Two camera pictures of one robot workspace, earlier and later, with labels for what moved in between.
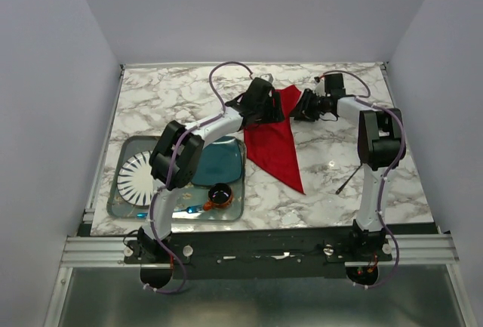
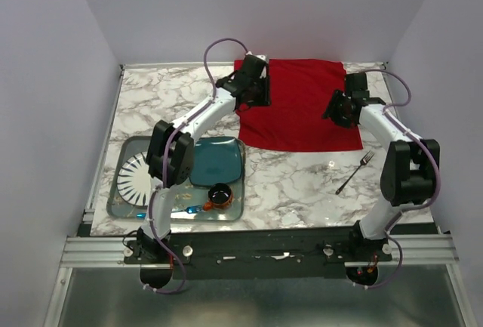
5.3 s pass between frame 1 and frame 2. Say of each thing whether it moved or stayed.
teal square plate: stayed
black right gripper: moved
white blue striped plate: stayed
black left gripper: moved
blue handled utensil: stayed
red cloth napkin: moved
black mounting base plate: stayed
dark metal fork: stayed
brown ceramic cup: stayed
